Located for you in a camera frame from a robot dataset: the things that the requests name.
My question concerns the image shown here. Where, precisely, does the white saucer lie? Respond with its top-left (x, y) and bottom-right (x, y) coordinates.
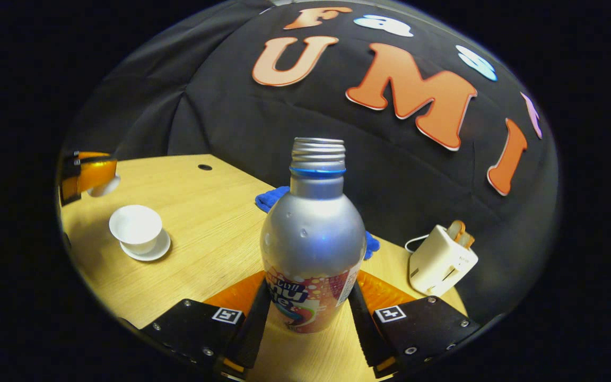
top-left (119, 228), bottom-right (172, 262)

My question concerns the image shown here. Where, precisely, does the blue towel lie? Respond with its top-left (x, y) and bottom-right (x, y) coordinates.
top-left (255, 186), bottom-right (381, 261)

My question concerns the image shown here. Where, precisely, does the silver water bottle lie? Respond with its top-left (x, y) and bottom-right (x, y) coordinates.
top-left (259, 137), bottom-right (367, 335)

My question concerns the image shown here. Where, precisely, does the black backdrop cloth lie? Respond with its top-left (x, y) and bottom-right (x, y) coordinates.
top-left (64, 0), bottom-right (561, 324)

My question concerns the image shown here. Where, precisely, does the white toaster cable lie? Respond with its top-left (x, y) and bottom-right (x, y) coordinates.
top-left (405, 235), bottom-right (431, 254)

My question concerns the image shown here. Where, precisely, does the white teacup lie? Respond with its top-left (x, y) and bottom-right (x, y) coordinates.
top-left (108, 204), bottom-right (163, 255)

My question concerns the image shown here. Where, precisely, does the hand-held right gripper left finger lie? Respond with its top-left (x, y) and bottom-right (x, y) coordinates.
top-left (141, 271), bottom-right (273, 380)

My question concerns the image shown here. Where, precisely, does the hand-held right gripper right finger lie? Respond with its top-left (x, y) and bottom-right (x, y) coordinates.
top-left (348, 270), bottom-right (481, 378)

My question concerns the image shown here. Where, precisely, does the white toaster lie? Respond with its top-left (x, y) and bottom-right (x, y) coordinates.
top-left (409, 224), bottom-right (479, 297)

